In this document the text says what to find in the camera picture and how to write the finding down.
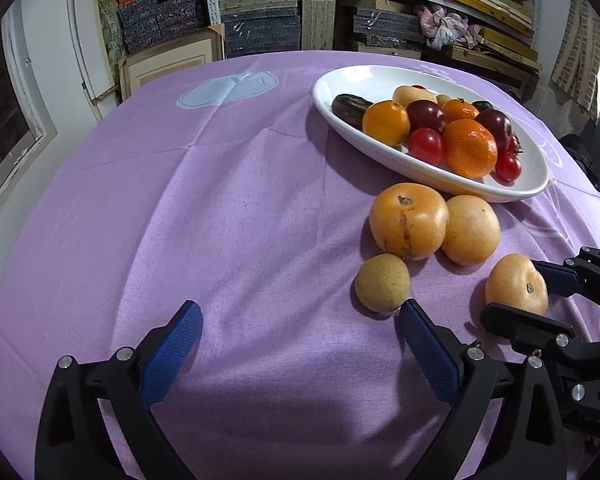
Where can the purple printed tablecloth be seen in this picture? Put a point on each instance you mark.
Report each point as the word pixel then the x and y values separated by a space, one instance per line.
pixel 180 210

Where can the pink cloth bundle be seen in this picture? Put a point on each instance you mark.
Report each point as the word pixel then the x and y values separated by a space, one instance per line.
pixel 445 25

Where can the white metal shelf rack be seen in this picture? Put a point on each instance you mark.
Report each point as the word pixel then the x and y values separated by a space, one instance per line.
pixel 211 5

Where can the white plate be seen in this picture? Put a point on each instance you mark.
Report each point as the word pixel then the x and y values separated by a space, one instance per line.
pixel 355 80

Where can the smooth orange fruit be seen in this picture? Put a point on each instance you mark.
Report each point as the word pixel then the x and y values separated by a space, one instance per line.
pixel 386 124

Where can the dark cloth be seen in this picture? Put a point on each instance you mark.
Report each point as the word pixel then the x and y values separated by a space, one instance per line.
pixel 582 160

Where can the grey woven panel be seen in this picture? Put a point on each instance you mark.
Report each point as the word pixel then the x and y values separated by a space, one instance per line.
pixel 318 25

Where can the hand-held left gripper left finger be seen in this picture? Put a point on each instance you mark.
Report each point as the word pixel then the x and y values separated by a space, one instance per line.
pixel 172 345

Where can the light wooden box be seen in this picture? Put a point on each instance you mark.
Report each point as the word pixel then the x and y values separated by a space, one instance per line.
pixel 385 52

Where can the green marbled board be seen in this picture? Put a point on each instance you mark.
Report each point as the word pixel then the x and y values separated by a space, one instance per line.
pixel 107 15

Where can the small tan round fruit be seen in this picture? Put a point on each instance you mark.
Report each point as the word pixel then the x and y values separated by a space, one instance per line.
pixel 382 282

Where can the wooden picture frame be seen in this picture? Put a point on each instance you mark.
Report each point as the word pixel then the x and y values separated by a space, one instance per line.
pixel 165 67

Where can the dark red plum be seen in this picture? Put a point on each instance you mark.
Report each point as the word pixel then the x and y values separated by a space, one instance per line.
pixel 425 114
pixel 482 105
pixel 495 127

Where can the yellow-orange round fruit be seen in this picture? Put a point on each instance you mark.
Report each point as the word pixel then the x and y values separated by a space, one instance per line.
pixel 410 225
pixel 472 232
pixel 515 285
pixel 412 96

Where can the white board panel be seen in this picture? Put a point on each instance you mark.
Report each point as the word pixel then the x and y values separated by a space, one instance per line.
pixel 87 35

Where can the small yellow fruit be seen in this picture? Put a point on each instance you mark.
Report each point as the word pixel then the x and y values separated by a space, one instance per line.
pixel 443 100

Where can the brick patterned sheet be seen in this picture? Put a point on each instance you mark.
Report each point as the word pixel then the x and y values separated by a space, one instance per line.
pixel 577 50

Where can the orange mandarin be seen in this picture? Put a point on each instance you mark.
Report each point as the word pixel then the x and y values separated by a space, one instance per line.
pixel 471 149
pixel 460 111

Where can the red tomato with green stem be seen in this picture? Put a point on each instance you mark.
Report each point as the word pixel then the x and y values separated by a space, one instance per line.
pixel 514 142

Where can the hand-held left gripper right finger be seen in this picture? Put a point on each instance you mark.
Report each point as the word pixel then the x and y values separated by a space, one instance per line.
pixel 427 350

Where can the stack of dark grey boxes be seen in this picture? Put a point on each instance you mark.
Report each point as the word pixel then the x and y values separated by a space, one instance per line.
pixel 387 22
pixel 260 30

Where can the dark wrinkled passion fruit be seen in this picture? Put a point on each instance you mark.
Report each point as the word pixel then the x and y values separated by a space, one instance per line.
pixel 350 107

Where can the stack of brown woven boxes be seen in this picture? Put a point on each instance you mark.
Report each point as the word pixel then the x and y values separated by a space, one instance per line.
pixel 485 55

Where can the stack of wooden frames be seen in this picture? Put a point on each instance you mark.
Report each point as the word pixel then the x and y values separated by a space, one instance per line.
pixel 500 5

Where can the stack of blue patterned boxes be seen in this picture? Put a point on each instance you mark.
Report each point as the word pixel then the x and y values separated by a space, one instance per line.
pixel 160 15

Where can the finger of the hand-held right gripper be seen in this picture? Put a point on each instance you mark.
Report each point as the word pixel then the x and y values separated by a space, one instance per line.
pixel 525 322
pixel 555 276

